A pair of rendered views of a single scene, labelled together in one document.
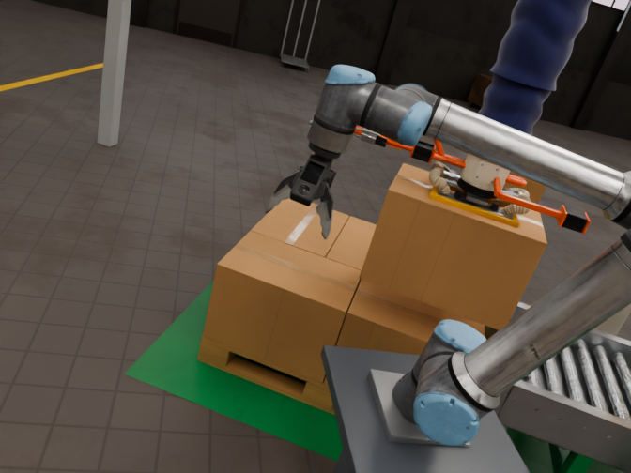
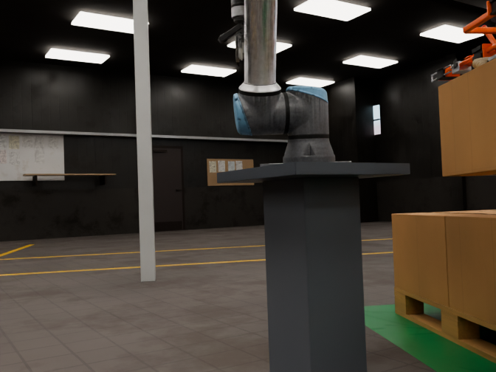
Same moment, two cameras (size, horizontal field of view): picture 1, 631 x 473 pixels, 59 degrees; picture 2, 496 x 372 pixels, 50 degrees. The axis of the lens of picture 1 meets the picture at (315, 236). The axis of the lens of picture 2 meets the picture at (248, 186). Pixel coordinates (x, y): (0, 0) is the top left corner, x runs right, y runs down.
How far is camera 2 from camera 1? 258 cm
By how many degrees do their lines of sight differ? 77
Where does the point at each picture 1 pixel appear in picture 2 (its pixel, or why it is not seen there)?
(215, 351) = (400, 299)
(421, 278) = (467, 148)
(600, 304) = not seen: outside the picture
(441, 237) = (467, 100)
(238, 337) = (406, 277)
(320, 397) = (450, 325)
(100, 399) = not seen: hidden behind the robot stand
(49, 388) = not seen: hidden behind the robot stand
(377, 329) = (462, 223)
